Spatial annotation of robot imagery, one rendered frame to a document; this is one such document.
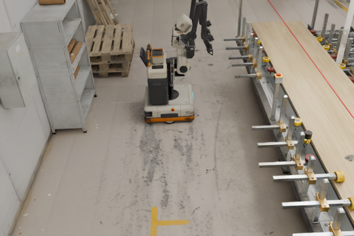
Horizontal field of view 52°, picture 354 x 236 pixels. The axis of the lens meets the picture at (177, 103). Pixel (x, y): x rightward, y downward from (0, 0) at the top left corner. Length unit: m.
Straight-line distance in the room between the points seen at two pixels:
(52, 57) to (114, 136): 1.25
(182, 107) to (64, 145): 1.57
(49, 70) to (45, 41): 0.37
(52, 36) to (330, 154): 3.06
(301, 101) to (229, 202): 1.25
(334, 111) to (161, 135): 2.12
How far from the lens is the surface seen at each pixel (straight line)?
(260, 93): 4.21
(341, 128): 3.55
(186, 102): 4.74
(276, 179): 2.83
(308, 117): 3.59
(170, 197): 3.92
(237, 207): 3.85
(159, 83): 4.53
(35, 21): 4.27
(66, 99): 4.66
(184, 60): 4.54
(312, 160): 2.83
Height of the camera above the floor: 2.95
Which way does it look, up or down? 34 degrees down
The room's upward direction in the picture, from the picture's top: 3 degrees counter-clockwise
